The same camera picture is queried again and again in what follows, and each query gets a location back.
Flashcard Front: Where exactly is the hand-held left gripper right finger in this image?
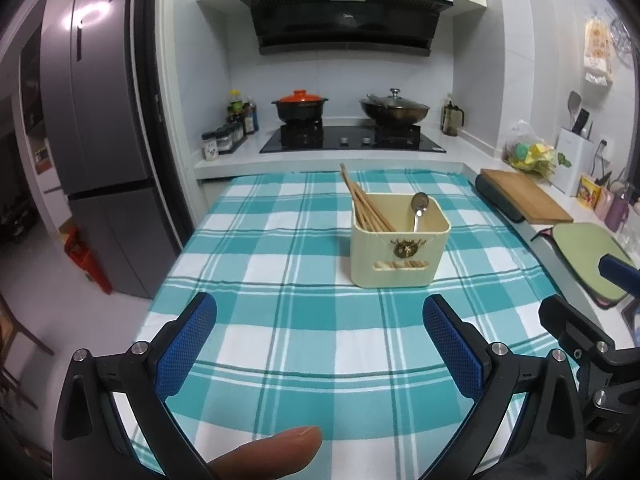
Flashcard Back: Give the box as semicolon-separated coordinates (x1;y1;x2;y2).
420;294;586;480

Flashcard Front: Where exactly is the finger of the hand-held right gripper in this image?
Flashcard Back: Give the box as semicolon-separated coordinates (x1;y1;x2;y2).
539;294;613;361
599;255;640;298

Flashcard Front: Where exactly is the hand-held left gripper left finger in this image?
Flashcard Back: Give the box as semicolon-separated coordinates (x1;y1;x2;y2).
52;291;218;480

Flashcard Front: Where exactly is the cream utensil holder box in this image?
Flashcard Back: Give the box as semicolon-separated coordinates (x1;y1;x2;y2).
350;195;452;288

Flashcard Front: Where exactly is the metal spoon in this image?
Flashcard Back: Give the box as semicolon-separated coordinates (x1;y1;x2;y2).
411;191;431;233

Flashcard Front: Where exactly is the bundle of chopsticks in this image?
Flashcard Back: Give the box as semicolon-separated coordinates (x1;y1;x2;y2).
340;162;398;233

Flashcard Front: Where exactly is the person's left hand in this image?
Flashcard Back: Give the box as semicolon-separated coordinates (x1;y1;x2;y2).
207;426;323;480

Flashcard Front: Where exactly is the pink cup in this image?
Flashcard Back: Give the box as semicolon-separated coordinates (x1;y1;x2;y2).
595;185;616;221

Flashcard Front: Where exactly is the white knife holder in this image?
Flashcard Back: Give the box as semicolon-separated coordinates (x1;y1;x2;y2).
551;127;596;197

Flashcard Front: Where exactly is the wooden cutting board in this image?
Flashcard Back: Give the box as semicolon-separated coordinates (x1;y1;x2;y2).
481;168;574;224

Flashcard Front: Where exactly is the teal plaid tablecloth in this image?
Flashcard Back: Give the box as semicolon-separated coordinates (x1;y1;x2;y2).
122;169;571;476

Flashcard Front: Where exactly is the red plastic stool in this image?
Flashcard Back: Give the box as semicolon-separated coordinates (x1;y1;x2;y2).
65;227;113;296

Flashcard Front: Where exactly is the clear plastic bag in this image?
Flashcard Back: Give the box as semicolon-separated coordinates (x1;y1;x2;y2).
502;120;573;178

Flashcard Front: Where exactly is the wooden chair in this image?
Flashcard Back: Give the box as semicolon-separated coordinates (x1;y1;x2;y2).
0;290;56;411

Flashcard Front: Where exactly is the grey spatula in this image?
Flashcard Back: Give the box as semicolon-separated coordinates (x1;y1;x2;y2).
567;91;583;133

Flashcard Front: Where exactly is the rack of spice jars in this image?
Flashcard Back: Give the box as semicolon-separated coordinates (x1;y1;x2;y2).
201;122;247;161

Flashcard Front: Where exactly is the hanging printed food bag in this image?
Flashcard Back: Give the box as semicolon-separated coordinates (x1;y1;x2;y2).
582;17;615;86

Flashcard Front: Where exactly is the dark glass jug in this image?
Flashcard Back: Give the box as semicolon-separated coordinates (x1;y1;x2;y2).
441;92;466;137

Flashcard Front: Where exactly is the black gas cooktop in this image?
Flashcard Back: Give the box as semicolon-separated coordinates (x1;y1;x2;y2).
259;122;447;154

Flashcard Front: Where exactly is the wok with glass lid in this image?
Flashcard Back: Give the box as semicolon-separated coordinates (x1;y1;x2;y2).
359;88;431;126

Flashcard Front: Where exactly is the grey refrigerator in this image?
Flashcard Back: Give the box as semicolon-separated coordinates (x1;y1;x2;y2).
40;0;183;301

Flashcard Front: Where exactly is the black pot with orange lid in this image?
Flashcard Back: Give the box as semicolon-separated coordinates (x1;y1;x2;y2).
271;89;329;125

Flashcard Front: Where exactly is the black range hood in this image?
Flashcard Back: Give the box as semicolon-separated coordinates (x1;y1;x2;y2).
239;0;455;57

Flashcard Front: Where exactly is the dark door frame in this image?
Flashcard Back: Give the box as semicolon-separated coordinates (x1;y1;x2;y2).
132;0;198;256

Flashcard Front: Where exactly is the hanging wire steamer rack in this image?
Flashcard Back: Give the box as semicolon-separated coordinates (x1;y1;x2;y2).
607;10;635;68

